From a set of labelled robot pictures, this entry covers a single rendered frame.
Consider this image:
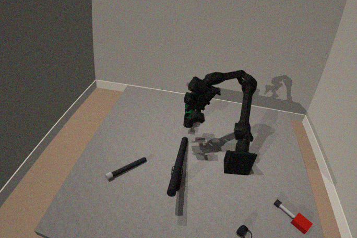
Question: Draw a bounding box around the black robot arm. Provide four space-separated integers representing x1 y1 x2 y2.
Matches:
184 70 257 153

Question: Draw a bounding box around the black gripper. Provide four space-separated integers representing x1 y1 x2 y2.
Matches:
186 94 210 124

